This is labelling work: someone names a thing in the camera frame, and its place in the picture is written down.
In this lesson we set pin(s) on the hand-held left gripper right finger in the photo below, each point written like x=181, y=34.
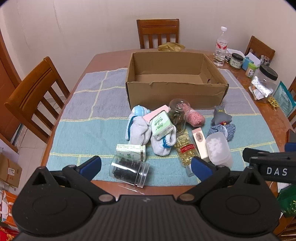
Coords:
x=201, y=168

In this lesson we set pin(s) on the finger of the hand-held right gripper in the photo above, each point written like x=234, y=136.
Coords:
x=254, y=153
x=291, y=147

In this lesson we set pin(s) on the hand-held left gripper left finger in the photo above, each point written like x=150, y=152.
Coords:
x=91, y=165

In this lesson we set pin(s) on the bottle of yellow capsules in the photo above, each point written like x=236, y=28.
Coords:
x=185, y=150

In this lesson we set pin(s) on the green white packet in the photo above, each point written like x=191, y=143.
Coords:
x=217, y=148

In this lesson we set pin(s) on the long pink white box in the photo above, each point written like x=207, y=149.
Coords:
x=198, y=139

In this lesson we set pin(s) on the clear jar with brown rings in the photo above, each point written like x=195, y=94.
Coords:
x=124, y=171

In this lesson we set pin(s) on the blue knitted sock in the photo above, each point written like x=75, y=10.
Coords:
x=227, y=131

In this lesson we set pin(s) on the white sock with blue stripes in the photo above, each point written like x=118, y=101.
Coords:
x=161, y=147
x=138, y=132

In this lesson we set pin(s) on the pink knitted sock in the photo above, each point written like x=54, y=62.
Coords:
x=195, y=118

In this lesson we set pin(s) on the grey cat toy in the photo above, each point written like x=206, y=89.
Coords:
x=219, y=115

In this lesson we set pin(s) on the white blue figurine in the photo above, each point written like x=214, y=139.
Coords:
x=138, y=110

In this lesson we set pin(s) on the small pink box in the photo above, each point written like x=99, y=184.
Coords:
x=152, y=113

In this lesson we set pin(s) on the brown cardboard box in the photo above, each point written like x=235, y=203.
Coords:
x=173, y=97

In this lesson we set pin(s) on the green gift box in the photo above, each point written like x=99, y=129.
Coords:
x=288, y=201

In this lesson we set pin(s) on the blue checked table cloth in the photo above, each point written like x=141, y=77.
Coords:
x=92, y=129

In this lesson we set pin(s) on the green white carton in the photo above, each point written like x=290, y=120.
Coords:
x=129, y=151

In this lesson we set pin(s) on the gold ornament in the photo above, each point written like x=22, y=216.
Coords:
x=272, y=102

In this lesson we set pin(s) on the teal packet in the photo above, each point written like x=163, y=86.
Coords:
x=283, y=97

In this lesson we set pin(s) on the green white tissue pack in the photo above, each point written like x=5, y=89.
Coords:
x=160, y=126

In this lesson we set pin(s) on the wooden chair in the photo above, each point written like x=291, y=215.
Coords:
x=259, y=47
x=157, y=25
x=30, y=90
x=293, y=89

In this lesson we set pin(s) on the silver pill blister pack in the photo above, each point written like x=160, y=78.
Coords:
x=255, y=92

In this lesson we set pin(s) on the large clear jar black lid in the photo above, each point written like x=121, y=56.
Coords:
x=268, y=83

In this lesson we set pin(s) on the small bottle with green lid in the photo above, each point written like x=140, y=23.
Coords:
x=250, y=71

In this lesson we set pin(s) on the small cardboard carton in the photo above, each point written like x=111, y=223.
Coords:
x=9, y=170

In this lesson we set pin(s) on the small blue box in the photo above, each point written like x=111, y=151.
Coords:
x=246, y=62

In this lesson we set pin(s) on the glass jar with dark lid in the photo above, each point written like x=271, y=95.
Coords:
x=236, y=62

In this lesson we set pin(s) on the orange white carton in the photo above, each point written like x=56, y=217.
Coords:
x=8, y=208

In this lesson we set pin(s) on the white paper sheets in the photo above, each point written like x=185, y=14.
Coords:
x=253, y=59

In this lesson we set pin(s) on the red printed packaging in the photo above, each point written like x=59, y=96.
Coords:
x=7, y=233

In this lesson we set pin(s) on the clear plastic water bottle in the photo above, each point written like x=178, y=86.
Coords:
x=219, y=49

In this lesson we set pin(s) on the wooden door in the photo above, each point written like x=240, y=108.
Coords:
x=4, y=76

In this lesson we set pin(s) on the yellow tissue packet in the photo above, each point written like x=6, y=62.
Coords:
x=171, y=47

